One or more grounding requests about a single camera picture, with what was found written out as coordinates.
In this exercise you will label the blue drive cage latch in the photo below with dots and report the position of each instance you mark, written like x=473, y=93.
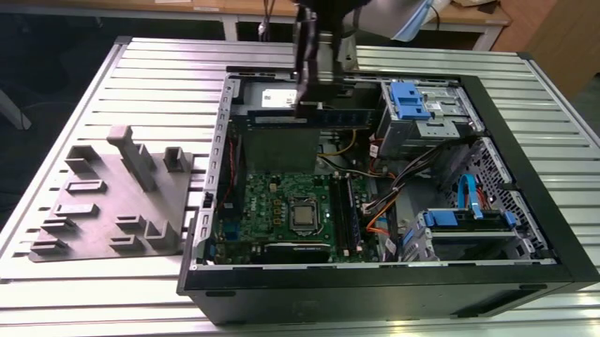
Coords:
x=408, y=102

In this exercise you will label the grey power supply unit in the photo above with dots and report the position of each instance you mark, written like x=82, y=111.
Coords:
x=277, y=151

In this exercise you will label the metal optical drive cage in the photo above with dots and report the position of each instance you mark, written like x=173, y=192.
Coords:
x=421, y=133

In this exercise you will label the wooden desk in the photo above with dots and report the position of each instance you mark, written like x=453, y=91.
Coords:
x=468, y=15

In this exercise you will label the green motherboard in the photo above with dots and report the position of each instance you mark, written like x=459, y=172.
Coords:
x=262, y=196

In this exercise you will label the black CPU socket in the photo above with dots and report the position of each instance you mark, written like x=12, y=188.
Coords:
x=305, y=201

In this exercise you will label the silver CPU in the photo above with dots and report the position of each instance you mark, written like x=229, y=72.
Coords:
x=305, y=215

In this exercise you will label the brown wooden cabinet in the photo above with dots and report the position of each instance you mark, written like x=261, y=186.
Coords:
x=563, y=35

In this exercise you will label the blue disk carrier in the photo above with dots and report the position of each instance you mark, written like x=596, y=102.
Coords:
x=445, y=219

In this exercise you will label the grey parts rack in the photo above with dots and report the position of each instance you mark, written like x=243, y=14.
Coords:
x=126, y=196

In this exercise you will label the black graphics card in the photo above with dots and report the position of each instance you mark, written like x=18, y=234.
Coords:
x=296, y=252

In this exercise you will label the grey chair leg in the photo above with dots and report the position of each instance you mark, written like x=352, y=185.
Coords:
x=14, y=109

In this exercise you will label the black open PC case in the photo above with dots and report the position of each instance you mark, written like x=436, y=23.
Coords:
x=374, y=281

